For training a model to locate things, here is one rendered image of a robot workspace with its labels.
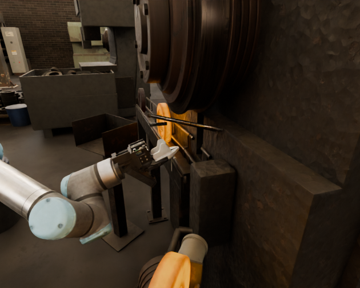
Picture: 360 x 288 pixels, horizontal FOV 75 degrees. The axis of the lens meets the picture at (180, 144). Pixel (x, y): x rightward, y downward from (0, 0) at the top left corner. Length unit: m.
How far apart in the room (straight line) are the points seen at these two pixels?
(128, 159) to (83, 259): 0.88
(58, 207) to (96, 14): 2.86
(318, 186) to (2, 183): 0.70
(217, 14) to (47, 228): 0.57
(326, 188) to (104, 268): 1.21
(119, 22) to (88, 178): 2.74
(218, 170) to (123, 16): 2.92
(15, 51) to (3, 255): 9.04
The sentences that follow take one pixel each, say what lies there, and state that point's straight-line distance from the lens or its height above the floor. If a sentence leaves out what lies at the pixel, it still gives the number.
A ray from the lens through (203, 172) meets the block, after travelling 0.56.
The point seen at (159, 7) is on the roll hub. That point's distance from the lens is 0.59.
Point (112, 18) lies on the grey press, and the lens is 3.31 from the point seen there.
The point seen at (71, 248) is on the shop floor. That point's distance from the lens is 1.59.
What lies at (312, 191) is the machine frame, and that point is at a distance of 0.42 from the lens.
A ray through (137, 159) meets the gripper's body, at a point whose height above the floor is 0.75.
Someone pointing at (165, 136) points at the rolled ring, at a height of 0.70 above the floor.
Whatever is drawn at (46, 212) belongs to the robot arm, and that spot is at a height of 0.74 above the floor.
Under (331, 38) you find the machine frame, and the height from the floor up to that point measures 1.09.
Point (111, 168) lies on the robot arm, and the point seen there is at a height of 0.73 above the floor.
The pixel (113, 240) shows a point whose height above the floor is 0.01.
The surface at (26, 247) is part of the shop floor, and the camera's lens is 1.72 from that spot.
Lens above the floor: 1.08
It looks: 24 degrees down
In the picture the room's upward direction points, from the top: straight up
